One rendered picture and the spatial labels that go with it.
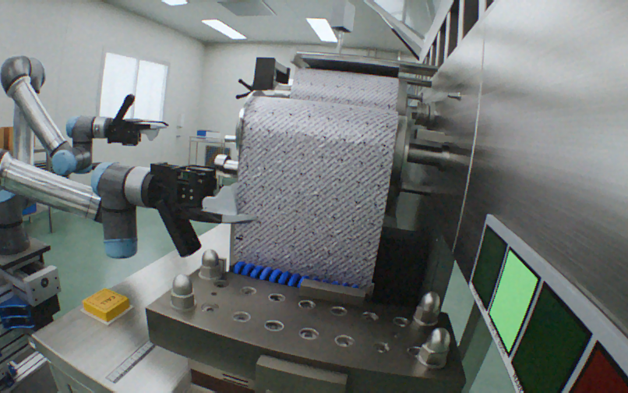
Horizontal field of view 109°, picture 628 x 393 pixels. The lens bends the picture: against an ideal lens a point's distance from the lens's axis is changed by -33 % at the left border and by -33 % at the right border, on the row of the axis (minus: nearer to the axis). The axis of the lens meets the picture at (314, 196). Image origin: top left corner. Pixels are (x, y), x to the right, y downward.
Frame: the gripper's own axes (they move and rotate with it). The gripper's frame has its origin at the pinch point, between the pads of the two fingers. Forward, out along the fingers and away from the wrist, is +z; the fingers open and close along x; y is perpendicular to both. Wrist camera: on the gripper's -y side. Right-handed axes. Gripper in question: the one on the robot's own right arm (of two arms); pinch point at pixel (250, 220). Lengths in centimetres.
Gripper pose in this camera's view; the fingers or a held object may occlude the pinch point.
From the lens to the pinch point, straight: 55.0
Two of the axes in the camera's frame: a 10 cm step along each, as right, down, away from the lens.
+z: 9.7, 1.6, -1.8
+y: 1.2, -9.7, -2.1
